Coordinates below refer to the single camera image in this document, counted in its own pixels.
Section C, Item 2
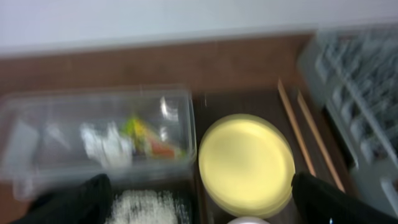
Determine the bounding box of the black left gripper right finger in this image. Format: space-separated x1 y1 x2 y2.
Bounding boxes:
292 172 397 224

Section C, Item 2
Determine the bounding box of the clear plastic bin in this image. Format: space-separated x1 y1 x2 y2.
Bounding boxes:
1 86 197 201

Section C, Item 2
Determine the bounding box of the black plastic bin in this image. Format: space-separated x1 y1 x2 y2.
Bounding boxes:
104 179 200 224

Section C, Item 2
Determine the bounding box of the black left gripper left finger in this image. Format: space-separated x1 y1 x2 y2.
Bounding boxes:
11 174 113 224

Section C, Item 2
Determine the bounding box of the pile of rice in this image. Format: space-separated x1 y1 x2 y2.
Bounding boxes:
105 190 192 224

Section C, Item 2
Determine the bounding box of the white tissue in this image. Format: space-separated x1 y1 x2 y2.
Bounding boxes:
80 122 136 169

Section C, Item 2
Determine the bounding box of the green snack wrapper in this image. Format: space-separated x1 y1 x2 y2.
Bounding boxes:
122 116 186 159

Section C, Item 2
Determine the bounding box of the left wooden chopstick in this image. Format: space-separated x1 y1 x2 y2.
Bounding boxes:
277 79 317 177

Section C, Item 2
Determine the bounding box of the yellow plate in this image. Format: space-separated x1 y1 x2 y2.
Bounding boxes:
198 114 295 218

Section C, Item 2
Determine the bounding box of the right wooden chopstick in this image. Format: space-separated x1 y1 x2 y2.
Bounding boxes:
297 91 345 192

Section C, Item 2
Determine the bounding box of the dark brown tray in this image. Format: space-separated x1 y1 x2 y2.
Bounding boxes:
193 89 359 224

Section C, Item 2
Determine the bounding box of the grey dishwasher rack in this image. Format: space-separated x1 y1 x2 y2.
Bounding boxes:
298 26 397 216

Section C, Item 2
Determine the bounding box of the wooden chopstick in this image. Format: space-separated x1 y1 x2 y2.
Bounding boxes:
297 91 345 192
277 79 317 177

